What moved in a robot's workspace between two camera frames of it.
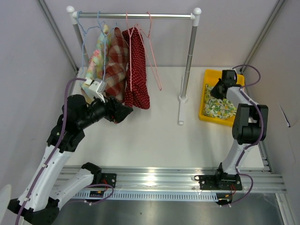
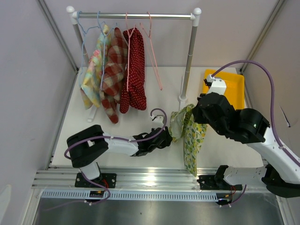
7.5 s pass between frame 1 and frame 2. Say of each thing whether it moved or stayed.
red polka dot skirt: stayed
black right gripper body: moved
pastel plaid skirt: stayed
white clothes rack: stayed
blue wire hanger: stayed
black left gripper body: moved
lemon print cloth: moved
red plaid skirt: stayed
